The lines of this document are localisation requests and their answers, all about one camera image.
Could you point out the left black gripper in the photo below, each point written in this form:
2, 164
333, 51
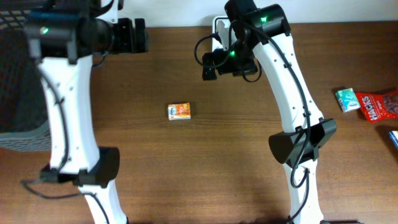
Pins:
140, 35

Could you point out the yellow snack bag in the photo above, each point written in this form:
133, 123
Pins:
394, 138

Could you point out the red Hacks candy bag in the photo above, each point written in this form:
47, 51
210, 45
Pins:
376, 107

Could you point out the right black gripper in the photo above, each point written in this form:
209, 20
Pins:
250, 66

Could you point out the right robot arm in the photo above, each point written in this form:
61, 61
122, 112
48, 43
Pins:
260, 40

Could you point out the orange tissue pack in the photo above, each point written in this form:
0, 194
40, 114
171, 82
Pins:
179, 111

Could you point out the white barcode scanner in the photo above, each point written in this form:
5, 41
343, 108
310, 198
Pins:
216, 44

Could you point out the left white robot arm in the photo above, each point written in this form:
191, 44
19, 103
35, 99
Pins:
63, 38

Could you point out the green Kleenex tissue pack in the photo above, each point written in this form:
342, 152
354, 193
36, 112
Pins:
347, 100

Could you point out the grey plastic mesh basket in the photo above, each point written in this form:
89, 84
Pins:
24, 124

